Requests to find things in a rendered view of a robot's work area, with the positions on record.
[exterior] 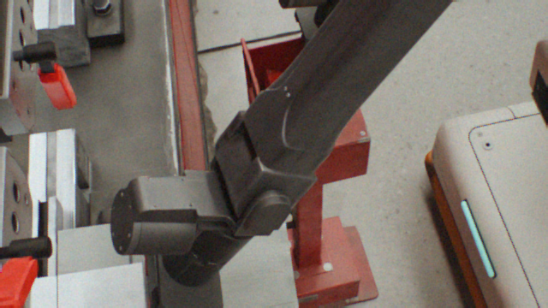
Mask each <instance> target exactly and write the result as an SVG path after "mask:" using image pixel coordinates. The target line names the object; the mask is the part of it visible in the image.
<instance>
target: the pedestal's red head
mask: <svg viewBox="0 0 548 308"><path fill-rule="evenodd" d="M301 41H302V38H301V37H299V38H292V39H288V40H284V41H280V42H276V43H272V44H266V45H261V46H258V47H253V48H250V49H248V50H249V53H250V56H251V59H252V62H253V65H252V63H251V59H250V56H249V53H248V51H247V46H246V43H245V39H244V38H241V45H242V49H243V50H242V54H243V60H244V67H245V74H246V81H247V94H248V101H249V104H251V103H252V102H253V101H254V99H255V98H256V97H257V96H258V95H259V94H260V92H262V91H265V90H266V89H267V88H268V87H269V86H270V85H271V84H272V83H273V82H274V81H275V80H276V79H277V78H278V77H279V76H280V75H281V74H282V73H283V72H284V71H285V70H286V69H287V68H288V67H289V65H290V64H291V63H292V62H293V61H294V60H295V59H296V58H297V56H298V55H299V54H300V52H301V51H302V50H303V49H304V48H303V45H302V43H301ZM253 67H254V71H253ZM255 76H256V77H255ZM256 78H257V80H258V82H259V86H258V83H257V80H256ZM259 88H260V91H259ZM370 144H371V136H370V132H369V129H368V127H367V124H366V120H365V118H364V116H363V113H362V110H361V108H359V110H358V111H357V112H356V113H355V115H354V116H353V117H352V119H351V120H350V121H349V123H348V125H347V126H346V127H345V128H344V129H343V131H342V133H341V134H340V136H339V137H338V139H337V141H336V143H335V144H334V147H333V149H332V151H331V153H330V155H329V156H328V157H327V158H326V159H325V160H324V161H323V162H322V163H321V164H320V165H319V168H318V169H317V170H316V171H315V174H316V176H317V178H318V181H317V182H316V183H315V184H314V185H313V187H319V186H322V185H326V184H330V183H333V182H337V181H343V180H347V179H351V178H355V177H358V176H362V175H366V174H367V170H368V163H369V157H370ZM313 187H312V188H313Z"/></svg>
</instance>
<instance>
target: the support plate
mask: <svg viewBox="0 0 548 308"><path fill-rule="evenodd" d="M132 259H133V264H138V263H141V255H132ZM123 265H129V261H128V255H127V256H123V255H119V254H118V253H117V252H116V250H115V248H114V246H113V243H112V239H111V233H110V224H105V225H99V226H92V227H87V228H76V229H70V230H67V229H64V230H59V231H58V274H59V275H62V274H68V273H74V272H80V271H91V270H101V269H106V268H112V267H117V266H123ZM219 275H220V281H221V288H222V295H223V308H299V304H298V298H297V292H296V287H295V278H294V272H293V266H292V261H291V256H290V249H289V241H288V235H287V229H286V224H285V222H284V223H283V225H282V226H281V227H280V229H278V230H273V232H272V233H271V235H270V236H255V237H254V238H253V239H252V240H251V241H250V242H248V243H247V244H246V245H245V246H244V247H243V248H242V249H241V250H240V251H239V252H237V253H236V255H234V257H232V258H231V259H230V260H229V261H228V262H227V263H226V264H225V265H224V266H223V267H222V268H221V269H220V270H219Z"/></svg>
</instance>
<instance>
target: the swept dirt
mask: <svg viewBox="0 0 548 308"><path fill-rule="evenodd" d="M192 5H193V13H194V28H195V36H196V44H197V51H198V48H199V41H198V37H197V27H196V23H195V16H196V15H197V12H198V7H197V0H192ZM199 67H200V83H201V91H202V98H203V105H204V114H205V130H206V137H207V145H208V153H209V160H210V169H211V161H212V159H213V157H214V155H215V153H214V143H213V140H214V137H215V135H216V133H217V127H216V126H215V124H214V123H213V119H212V111H211V110H210V109H209V108H208V107H207V106H206V103H205V100H206V97H207V96H208V92H209V90H208V85H207V83H208V74H207V72H206V71H205V70H204V69H203V67H202V65H201V64H200V61H199ZM211 171H212V169H211Z"/></svg>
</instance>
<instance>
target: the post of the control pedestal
mask: <svg viewBox="0 0 548 308"><path fill-rule="evenodd" d="M322 204H323V185H322V186H319V187H313V188H311V189H310V190H309V191H308V192H307V193H306V194H305V195H304V196H303V197H302V198H301V199H300V200H299V201H298V203H297V204H296V205H295V206H294V207H293V208H292V220H293V218H294V221H295V227H296V230H295V229H294V228H293V241H294V251H295V257H296V260H297V263H298V266H299V268H300V269H301V268H305V267H308V266H312V265H315V264H320V260H321V233H322Z"/></svg>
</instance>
